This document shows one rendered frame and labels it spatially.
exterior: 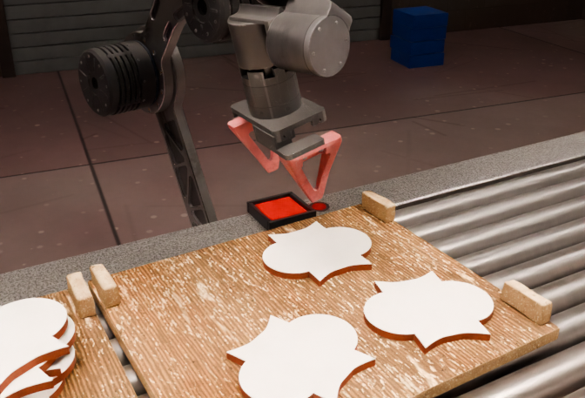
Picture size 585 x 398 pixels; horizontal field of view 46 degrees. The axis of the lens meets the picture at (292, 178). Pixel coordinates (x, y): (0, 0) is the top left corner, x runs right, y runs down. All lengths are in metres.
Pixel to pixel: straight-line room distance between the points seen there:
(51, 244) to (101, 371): 2.23
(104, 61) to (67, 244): 1.29
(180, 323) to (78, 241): 2.17
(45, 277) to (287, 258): 0.31
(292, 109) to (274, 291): 0.22
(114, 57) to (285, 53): 1.16
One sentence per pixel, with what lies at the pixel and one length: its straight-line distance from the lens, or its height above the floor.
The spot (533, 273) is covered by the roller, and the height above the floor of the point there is 0.92.
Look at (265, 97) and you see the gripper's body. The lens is 0.71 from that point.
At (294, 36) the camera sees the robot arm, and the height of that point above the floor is 1.24.
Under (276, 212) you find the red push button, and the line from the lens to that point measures 0.99.
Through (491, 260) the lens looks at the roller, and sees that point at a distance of 0.94.
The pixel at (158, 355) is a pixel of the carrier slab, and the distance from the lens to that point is 0.72.
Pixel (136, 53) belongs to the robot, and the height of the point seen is 0.95.
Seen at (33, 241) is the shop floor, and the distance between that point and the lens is 2.97.
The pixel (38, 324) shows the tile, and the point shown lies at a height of 0.99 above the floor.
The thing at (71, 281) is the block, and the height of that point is 0.96.
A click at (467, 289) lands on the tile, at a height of 0.95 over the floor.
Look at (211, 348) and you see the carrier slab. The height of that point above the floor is 0.94.
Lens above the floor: 1.38
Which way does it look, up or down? 25 degrees down
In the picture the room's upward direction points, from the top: straight up
